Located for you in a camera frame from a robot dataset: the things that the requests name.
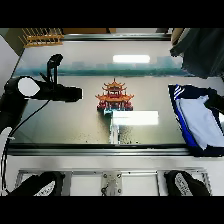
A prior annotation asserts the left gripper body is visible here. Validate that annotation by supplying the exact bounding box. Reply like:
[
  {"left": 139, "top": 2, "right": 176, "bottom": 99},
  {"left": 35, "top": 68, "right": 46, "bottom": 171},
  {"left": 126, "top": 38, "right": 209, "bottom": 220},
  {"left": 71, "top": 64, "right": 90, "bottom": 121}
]
[{"left": 54, "top": 85, "right": 84, "bottom": 103}]

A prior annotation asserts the light blue garment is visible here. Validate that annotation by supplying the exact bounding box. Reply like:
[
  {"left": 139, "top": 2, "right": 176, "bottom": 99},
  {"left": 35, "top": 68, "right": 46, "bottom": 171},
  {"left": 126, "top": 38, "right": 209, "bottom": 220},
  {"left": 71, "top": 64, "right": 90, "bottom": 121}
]
[{"left": 175, "top": 94, "right": 224, "bottom": 150}]

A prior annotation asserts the yellow wooden rack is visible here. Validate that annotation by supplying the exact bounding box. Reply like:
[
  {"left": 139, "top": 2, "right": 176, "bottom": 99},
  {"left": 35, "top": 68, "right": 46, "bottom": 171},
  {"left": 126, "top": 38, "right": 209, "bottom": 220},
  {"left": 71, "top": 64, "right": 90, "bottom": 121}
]
[{"left": 19, "top": 28, "right": 65, "bottom": 48}]

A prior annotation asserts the navy garment with white stripes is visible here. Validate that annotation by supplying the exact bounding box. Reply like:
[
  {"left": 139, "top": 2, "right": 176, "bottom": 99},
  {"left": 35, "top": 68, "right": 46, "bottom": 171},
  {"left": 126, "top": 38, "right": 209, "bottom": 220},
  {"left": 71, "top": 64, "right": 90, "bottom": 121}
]
[{"left": 167, "top": 83, "right": 224, "bottom": 158}]

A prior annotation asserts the dark grey garment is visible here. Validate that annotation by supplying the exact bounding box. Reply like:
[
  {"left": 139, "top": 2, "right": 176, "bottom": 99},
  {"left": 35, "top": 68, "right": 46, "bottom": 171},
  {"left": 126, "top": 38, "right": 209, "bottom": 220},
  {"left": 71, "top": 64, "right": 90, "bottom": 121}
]
[{"left": 169, "top": 28, "right": 224, "bottom": 80}]

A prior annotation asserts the black cable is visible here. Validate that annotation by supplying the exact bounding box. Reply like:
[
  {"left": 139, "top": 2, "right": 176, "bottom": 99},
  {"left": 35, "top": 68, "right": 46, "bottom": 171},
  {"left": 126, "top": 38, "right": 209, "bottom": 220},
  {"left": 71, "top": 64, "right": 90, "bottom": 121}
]
[{"left": 0, "top": 98, "right": 52, "bottom": 196}]

